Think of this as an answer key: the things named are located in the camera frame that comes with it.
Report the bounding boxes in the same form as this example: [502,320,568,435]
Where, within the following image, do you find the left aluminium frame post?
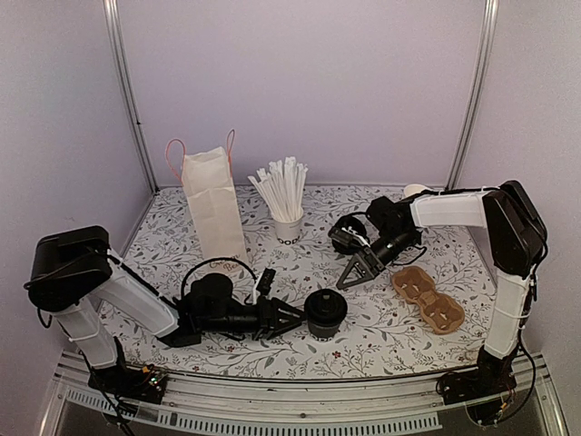
[103,0,159,194]

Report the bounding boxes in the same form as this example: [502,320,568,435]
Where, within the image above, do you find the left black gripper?
[199,296,307,342]

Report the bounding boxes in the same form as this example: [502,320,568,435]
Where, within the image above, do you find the right aluminium frame post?
[446,0,499,190]

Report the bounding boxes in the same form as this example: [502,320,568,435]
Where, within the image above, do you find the black paper coffee cup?
[308,324,339,342]

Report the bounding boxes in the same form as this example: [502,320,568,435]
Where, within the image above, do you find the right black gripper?
[336,231,417,291]

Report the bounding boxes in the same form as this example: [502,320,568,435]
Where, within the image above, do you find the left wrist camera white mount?
[252,268,276,302]

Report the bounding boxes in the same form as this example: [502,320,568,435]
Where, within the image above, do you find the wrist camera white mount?
[329,227,369,252]
[252,268,276,302]

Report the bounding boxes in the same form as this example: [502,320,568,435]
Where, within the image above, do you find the stack of paper cups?
[403,183,428,198]

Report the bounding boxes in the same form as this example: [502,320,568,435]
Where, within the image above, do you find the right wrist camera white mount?
[329,227,369,252]

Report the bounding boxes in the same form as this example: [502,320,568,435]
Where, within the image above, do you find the bundle of white wrapped straws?
[248,156,309,223]

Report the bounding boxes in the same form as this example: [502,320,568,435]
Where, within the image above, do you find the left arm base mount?
[88,338,167,404]

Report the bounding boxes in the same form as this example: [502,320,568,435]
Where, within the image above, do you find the stack of black cup lids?
[331,215,369,255]

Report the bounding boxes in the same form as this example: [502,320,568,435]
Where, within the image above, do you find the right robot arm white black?
[329,181,548,360]

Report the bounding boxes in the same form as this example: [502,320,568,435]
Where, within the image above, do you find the brown cardboard cup carrier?
[391,266,465,335]

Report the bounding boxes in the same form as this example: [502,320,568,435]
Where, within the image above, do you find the floral table mat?
[99,186,496,380]

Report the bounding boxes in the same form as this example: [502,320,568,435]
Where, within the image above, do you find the aluminium front rail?
[40,352,569,435]

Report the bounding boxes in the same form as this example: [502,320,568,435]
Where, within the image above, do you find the white paper bag orange handles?
[169,130,248,273]

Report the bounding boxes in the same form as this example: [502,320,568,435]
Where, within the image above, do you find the aluminium frame post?
[446,0,499,190]
[103,0,159,194]

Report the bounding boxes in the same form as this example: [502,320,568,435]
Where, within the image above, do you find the black plastic cup lid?
[304,289,348,327]

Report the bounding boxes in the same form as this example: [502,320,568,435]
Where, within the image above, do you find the white cup holding straws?
[274,215,302,245]

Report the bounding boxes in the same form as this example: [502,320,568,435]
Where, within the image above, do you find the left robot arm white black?
[24,226,305,394]

